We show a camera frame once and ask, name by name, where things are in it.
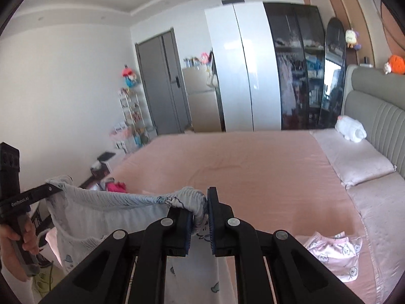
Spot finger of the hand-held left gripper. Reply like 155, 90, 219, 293
32, 184, 63, 203

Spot magenta garment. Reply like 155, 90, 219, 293
105, 180, 128, 194

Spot pink printed pajama garment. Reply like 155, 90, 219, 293
302, 231, 364, 283

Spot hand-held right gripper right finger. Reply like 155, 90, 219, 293
207, 187, 364, 304

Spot pink bed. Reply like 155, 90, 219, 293
106, 130, 405, 304

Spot white and purple plush toy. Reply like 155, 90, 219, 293
345, 29, 362, 51

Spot white wire shelf rack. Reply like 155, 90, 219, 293
118, 84, 158, 154

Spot yellow green slipper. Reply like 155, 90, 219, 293
33, 271, 57, 295

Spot orange plush toy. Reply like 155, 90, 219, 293
388, 54, 405, 75

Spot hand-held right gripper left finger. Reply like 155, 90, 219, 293
38, 207, 194, 304

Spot white wardrobe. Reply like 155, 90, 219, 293
204, 2, 282, 132

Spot pale pink pillow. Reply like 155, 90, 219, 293
310, 129, 397, 188
346, 172, 405, 301

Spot grey door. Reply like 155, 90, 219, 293
135, 28, 192, 136

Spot light blue printed pajama shorts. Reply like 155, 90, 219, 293
45, 175, 238, 304

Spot person's left hand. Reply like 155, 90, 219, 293
0, 217, 41, 281

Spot red and blue plush toy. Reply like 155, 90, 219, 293
122, 64, 140, 89

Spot beige refrigerator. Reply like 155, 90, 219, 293
182, 65, 224, 133

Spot arched standing mirror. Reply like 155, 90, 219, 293
318, 17, 347, 129

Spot grey padded headboard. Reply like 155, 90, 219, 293
340, 64, 405, 181

